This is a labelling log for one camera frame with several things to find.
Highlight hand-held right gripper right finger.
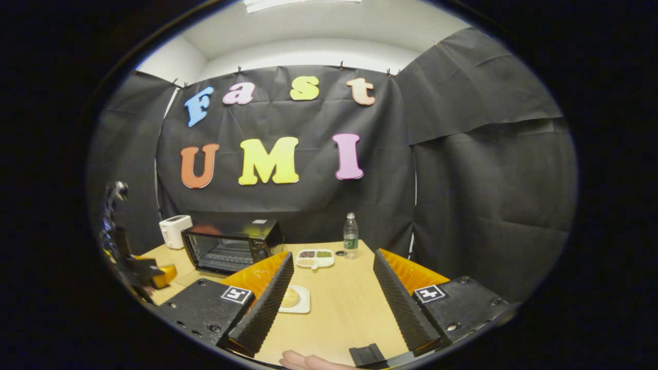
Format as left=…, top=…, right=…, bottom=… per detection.
left=373, top=248, right=515, bottom=358

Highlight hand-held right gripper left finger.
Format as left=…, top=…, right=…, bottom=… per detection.
left=153, top=251, right=295, bottom=359

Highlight black electric oven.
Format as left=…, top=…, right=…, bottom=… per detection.
left=175, top=218, right=285, bottom=288

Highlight white square plate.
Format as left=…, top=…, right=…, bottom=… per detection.
left=278, top=285, right=311, bottom=315

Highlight white toaster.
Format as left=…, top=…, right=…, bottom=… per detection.
left=159, top=215, right=193, bottom=250

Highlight white divided snack plate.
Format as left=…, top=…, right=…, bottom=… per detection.
left=296, top=249, right=336, bottom=270

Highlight clear plastic bottle green label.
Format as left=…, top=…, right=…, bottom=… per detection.
left=343, top=212, right=359, bottom=260

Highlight large ceiling light panel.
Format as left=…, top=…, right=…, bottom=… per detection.
left=244, top=0, right=363, bottom=13

